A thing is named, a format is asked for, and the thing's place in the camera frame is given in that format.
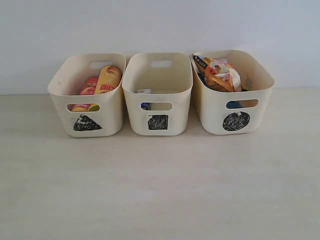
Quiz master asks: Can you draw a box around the white blue milk carton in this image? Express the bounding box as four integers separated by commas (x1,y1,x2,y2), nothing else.
136,88,153,111

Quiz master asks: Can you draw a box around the yellow Lay's chips can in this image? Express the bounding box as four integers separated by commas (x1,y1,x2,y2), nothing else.
94,65,122,95

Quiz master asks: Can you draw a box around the orange instant noodle bag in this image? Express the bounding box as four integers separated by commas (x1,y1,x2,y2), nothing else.
192,54,243,93

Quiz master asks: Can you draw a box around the blue instant noodle bag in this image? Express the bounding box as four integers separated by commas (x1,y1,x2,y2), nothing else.
197,72,259,109

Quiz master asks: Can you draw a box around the pink Lay's chips can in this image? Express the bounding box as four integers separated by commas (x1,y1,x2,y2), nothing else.
71,76,100,112

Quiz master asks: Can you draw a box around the cream bin with square mark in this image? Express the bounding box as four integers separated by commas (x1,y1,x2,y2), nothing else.
122,52,193,136

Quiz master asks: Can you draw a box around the cream bin with triangle mark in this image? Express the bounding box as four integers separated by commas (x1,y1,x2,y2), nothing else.
47,53,127,138

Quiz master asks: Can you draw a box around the cream bin with circle mark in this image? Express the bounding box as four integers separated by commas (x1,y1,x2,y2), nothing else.
191,49,275,135

